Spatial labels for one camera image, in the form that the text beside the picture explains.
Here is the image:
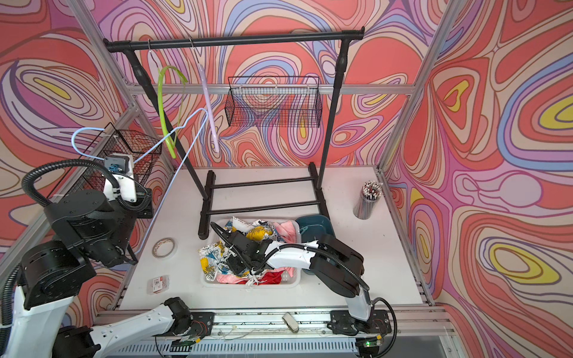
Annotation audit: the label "white printed graphic shorts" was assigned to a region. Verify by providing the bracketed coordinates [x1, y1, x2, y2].
[198, 236, 272, 284]

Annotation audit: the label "red shorts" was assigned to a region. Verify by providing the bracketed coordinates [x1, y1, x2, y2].
[237, 270, 284, 286]

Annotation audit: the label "pink tie-dye shorts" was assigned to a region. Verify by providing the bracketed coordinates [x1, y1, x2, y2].
[216, 217, 300, 284]

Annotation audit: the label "lavender wire hanger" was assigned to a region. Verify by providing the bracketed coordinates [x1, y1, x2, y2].
[190, 39, 220, 153]

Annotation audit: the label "light blue hanger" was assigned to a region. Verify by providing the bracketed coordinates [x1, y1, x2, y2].
[67, 108, 209, 250]

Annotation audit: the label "green hanger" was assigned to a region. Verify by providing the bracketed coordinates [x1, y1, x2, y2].
[147, 39, 189, 160]

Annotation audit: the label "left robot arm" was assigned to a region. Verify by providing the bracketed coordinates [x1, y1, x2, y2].
[1, 159, 213, 357]

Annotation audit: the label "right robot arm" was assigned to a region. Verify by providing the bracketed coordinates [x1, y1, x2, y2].
[210, 222, 398, 355]

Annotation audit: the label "white perforated plastic basket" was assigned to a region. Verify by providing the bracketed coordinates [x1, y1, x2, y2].
[198, 217, 301, 288]

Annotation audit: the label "roll of tape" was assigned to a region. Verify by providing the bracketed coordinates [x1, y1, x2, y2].
[152, 237, 178, 260]

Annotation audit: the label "teal plastic tray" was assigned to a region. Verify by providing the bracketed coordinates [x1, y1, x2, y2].
[295, 214, 336, 243]

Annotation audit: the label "paperclip box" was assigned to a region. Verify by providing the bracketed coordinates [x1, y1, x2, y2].
[149, 275, 170, 294]

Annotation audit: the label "black clothes rack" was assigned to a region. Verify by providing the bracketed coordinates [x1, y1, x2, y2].
[103, 28, 366, 240]

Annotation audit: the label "white pedal on rail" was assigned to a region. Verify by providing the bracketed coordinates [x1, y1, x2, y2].
[282, 313, 300, 334]

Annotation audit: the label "black wire basket left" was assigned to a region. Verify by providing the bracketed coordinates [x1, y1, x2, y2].
[48, 124, 162, 219]

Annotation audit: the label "black wire basket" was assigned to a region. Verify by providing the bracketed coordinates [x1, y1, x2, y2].
[225, 75, 322, 128]
[48, 124, 162, 219]

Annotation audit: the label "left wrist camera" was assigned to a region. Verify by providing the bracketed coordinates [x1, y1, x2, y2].
[104, 153, 137, 204]

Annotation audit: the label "black wire basket rear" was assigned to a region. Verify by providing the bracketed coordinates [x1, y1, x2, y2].
[225, 75, 322, 128]

